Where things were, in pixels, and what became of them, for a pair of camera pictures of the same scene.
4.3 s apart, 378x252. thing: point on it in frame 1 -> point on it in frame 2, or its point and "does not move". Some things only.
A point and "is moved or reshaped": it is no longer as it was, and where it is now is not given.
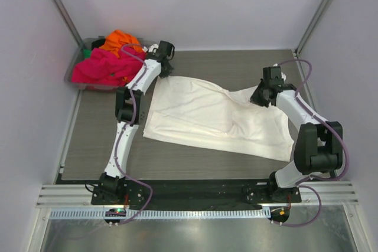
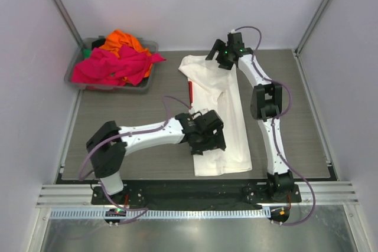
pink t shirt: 100,66 does not move
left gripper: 167,72 -> 216,141
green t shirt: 87,52 does not move
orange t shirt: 118,38 does not move
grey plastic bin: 85,45 does not move
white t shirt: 194,111 is moved or reshaped
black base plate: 203,193 does not move
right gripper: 255,98 -> 219,45
